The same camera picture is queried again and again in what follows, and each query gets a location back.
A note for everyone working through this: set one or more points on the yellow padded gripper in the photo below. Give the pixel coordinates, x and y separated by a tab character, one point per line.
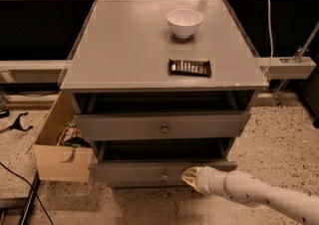
208	179

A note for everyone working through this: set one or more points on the grey drawer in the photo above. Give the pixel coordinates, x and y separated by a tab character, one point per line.
139	126
155	159
147	184

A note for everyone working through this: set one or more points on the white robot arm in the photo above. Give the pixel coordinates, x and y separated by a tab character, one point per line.
246	189

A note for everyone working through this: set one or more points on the grey top drawer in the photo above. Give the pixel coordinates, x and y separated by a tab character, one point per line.
139	126

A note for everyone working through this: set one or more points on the grey bottom drawer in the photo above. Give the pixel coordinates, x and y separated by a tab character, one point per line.
147	184

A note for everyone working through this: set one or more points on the grey wooden drawer cabinet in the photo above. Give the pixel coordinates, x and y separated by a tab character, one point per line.
121	63

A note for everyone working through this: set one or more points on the dark snack bar wrapper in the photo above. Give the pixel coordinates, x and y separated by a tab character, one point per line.
189	68

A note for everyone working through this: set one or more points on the snack bags in box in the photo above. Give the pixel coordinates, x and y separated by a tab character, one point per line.
71	136

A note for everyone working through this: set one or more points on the cardboard box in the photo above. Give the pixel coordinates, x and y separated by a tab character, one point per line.
54	161

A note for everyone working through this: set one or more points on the white ceramic bowl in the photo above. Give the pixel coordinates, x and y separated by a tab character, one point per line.
183	22

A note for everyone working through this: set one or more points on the black tool on floor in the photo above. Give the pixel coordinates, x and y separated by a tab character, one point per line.
17	124

